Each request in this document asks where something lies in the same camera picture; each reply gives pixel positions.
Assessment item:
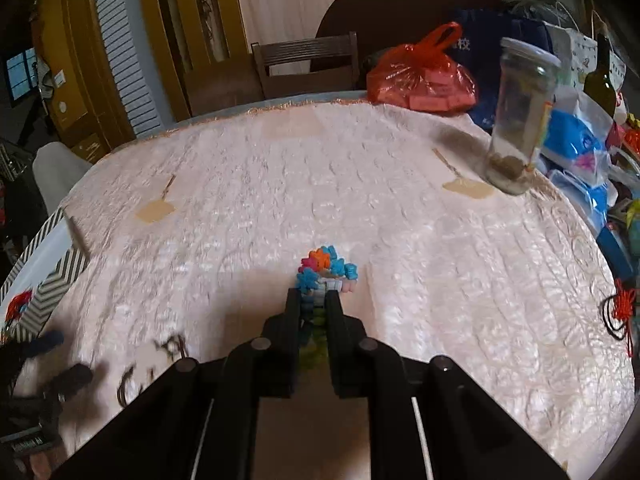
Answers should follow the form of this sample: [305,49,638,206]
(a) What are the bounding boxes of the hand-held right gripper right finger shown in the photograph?
[325,289,571,480]

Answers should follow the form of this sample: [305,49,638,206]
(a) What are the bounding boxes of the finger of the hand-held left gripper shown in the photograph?
[46,363,96,397]
[19,330,66,362]

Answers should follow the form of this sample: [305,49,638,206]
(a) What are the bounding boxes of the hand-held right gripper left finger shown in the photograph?
[50,287,302,480]

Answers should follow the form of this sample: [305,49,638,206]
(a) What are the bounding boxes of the red tassel ornament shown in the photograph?
[3,289,34,325]

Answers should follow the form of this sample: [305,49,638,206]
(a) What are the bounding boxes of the white tray with striped rim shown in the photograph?
[0,207,91,342]

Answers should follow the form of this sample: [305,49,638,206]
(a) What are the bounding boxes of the colourful bead bracelet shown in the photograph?
[294,245,360,374]

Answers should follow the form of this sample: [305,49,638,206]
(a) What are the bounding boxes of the pink tablecloth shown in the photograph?
[15,92,636,480]

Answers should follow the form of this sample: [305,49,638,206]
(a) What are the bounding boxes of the white covered chair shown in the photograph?
[32,141,96,212]

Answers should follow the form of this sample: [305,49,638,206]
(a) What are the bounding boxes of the white hanging bag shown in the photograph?
[37,59,56,99]

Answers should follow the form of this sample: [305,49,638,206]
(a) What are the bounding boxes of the window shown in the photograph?
[4,47,41,104]

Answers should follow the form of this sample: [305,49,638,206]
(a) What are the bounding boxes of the red plastic bag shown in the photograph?
[366,21,479,115]

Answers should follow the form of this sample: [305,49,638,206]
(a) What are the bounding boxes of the yellow wooden cabinet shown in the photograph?
[29,0,137,162]

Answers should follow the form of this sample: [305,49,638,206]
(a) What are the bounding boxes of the blue white plastic packet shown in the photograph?
[547,170,619,237]
[542,85,617,187]

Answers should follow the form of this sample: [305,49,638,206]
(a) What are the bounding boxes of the wooden chair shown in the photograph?
[249,31,361,102]

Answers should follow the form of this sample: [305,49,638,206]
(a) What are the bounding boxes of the red knot ornament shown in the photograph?
[599,279,639,362]

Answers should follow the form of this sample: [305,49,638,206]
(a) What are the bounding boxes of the blue box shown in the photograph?
[597,224,637,282]

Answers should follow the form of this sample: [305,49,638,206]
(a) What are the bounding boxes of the glass jar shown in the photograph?
[484,37,562,196]

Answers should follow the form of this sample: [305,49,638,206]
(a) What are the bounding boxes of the white louvred panel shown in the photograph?
[92,0,164,139]

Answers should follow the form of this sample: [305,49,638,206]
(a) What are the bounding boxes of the navy bag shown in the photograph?
[447,7,554,132]

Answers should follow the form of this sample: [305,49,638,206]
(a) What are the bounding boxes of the round brown table top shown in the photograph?
[314,0,507,63]

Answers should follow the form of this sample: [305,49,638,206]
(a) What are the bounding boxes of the dark glass bottle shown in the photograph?
[582,34,617,119]

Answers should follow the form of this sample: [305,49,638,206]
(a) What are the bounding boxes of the white printed paper bag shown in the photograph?
[549,22,627,97]

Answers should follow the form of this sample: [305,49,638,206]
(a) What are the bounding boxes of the dark green bag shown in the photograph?
[499,0,567,24]

